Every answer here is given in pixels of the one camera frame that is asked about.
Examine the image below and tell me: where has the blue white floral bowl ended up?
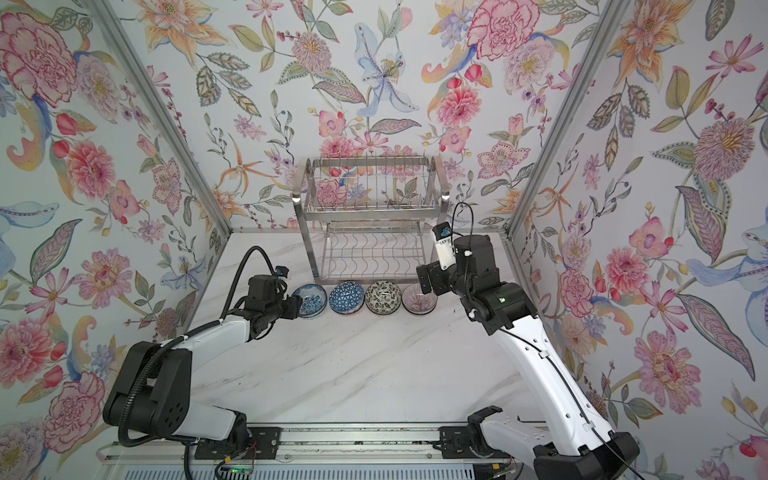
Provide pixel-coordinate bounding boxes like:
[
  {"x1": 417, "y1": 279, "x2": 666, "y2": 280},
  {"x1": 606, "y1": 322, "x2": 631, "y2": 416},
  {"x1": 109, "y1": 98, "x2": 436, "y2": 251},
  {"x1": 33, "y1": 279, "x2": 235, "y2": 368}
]
[{"x1": 293, "y1": 283, "x2": 328, "y2": 319}]

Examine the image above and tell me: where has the blue triangle pattern bowl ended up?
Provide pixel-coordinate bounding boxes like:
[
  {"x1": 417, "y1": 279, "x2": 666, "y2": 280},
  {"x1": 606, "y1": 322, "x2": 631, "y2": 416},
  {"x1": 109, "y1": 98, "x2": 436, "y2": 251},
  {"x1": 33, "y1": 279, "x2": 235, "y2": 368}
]
[{"x1": 328, "y1": 281, "x2": 365, "y2": 315}]

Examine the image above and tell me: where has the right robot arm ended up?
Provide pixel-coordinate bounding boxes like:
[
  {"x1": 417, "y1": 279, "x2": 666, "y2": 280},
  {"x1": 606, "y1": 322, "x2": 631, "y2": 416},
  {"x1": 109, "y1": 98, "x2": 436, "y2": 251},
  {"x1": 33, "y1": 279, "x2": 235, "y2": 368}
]
[{"x1": 416, "y1": 223, "x2": 640, "y2": 479}]

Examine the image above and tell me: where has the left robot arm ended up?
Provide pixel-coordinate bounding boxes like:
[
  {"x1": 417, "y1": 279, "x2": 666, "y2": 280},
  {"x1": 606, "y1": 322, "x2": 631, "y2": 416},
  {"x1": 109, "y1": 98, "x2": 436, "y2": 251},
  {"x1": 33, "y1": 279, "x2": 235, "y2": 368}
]
[{"x1": 103, "y1": 275, "x2": 303, "y2": 453}]

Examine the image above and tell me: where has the steel two-tier dish rack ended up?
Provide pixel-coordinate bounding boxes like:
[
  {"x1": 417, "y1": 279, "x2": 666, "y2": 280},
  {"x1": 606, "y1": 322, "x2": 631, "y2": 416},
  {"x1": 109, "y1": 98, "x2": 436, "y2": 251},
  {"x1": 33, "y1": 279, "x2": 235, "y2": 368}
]
[{"x1": 291, "y1": 155, "x2": 450, "y2": 285}]

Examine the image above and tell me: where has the purple striped bowl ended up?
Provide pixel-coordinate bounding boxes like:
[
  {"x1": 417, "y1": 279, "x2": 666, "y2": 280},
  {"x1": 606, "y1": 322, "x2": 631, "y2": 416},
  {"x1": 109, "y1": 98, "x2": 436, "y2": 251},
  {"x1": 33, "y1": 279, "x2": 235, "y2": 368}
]
[{"x1": 402, "y1": 283, "x2": 438, "y2": 316}]

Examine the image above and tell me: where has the green leaf pattern bowl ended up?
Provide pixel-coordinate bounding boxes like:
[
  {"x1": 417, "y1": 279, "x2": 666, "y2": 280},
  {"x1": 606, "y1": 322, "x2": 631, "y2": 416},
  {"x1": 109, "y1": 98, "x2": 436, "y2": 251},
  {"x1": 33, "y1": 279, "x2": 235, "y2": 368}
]
[{"x1": 364, "y1": 280, "x2": 402, "y2": 316}]

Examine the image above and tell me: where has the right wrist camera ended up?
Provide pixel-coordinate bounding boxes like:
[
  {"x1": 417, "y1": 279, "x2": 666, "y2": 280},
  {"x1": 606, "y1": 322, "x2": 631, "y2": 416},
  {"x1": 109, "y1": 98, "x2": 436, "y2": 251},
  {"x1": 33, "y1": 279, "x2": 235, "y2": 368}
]
[{"x1": 432, "y1": 222, "x2": 456, "y2": 270}]

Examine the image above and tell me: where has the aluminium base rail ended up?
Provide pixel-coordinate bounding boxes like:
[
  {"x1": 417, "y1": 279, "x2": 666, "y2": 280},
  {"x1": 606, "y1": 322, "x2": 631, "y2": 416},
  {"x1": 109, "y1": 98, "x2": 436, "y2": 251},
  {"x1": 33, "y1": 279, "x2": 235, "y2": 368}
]
[{"x1": 95, "y1": 421, "x2": 613, "y2": 466}]

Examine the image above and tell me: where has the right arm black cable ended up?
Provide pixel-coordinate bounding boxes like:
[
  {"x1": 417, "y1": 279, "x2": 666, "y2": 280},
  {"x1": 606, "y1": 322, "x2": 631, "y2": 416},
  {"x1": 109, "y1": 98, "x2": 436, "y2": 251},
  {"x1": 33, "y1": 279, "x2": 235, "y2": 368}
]
[{"x1": 451, "y1": 201, "x2": 646, "y2": 480}]

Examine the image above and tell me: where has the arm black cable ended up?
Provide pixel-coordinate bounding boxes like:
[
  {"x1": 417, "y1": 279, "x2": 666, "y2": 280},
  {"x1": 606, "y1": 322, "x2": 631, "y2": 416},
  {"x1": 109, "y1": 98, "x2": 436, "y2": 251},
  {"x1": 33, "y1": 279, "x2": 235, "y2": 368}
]
[
  {"x1": 451, "y1": 201, "x2": 646, "y2": 480},
  {"x1": 117, "y1": 245, "x2": 278, "y2": 448}
]

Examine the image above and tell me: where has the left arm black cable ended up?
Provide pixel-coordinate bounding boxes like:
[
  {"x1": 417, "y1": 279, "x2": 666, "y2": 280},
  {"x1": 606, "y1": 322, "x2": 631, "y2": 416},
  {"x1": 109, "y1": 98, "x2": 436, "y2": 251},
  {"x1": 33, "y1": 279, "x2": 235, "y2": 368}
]
[{"x1": 117, "y1": 245, "x2": 278, "y2": 448}]

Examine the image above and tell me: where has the right aluminium frame post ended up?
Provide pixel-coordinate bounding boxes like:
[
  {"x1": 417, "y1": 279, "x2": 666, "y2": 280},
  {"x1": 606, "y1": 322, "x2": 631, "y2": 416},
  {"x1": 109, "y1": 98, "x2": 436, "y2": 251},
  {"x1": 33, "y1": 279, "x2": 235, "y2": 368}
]
[{"x1": 506, "y1": 0, "x2": 627, "y2": 240}]

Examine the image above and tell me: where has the aluminium frame post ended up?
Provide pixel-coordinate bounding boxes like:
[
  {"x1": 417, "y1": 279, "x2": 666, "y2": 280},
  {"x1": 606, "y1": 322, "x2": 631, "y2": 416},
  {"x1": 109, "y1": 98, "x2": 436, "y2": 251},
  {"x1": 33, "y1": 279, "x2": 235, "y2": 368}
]
[
  {"x1": 84, "y1": 0, "x2": 232, "y2": 240},
  {"x1": 506, "y1": 0, "x2": 627, "y2": 240}
]

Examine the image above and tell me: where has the left aluminium frame post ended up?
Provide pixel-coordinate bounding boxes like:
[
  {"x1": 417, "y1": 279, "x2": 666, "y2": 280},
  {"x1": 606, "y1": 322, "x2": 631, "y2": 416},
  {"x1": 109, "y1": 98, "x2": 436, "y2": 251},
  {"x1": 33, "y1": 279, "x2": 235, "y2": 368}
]
[{"x1": 84, "y1": 0, "x2": 232, "y2": 240}]

